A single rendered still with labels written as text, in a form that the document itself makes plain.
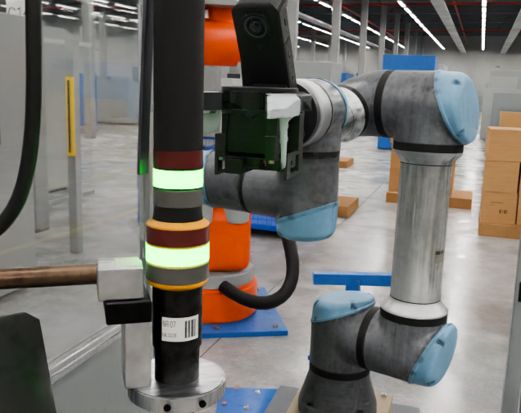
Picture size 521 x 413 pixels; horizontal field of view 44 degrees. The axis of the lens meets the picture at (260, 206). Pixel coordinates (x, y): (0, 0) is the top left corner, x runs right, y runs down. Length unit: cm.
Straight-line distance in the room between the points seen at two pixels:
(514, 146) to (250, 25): 739
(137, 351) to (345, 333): 77
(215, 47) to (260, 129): 386
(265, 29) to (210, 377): 31
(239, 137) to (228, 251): 384
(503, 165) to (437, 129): 687
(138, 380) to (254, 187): 39
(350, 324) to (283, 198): 47
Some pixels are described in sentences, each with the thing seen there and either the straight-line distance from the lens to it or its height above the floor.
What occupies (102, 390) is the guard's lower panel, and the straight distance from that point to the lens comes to 185.
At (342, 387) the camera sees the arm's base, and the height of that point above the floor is 112.
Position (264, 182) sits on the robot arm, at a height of 154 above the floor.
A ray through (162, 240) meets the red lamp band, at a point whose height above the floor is 156.
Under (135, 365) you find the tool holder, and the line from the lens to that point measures 46.
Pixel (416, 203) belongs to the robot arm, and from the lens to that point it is 110.
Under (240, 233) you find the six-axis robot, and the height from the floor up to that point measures 66.
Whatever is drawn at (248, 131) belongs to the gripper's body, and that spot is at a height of 162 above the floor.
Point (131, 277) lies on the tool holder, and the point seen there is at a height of 153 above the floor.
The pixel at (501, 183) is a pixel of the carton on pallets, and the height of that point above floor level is 61.
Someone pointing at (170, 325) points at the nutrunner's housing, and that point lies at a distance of 45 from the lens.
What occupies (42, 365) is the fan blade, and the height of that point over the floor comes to 143.
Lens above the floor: 166
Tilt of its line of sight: 11 degrees down
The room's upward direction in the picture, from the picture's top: 2 degrees clockwise
